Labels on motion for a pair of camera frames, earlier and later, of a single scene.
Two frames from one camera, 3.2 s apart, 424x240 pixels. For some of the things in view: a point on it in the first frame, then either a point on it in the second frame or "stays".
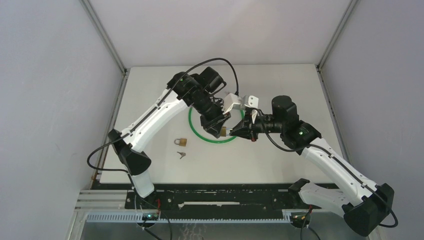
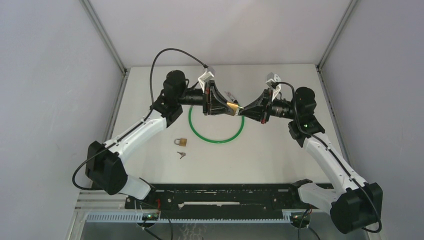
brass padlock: (223, 131) to (232, 109)
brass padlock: (183, 142) stays
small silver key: (182, 154) stays
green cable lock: (205, 139) stays
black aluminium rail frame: (217, 197) stays
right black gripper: (239, 130) to (256, 110)
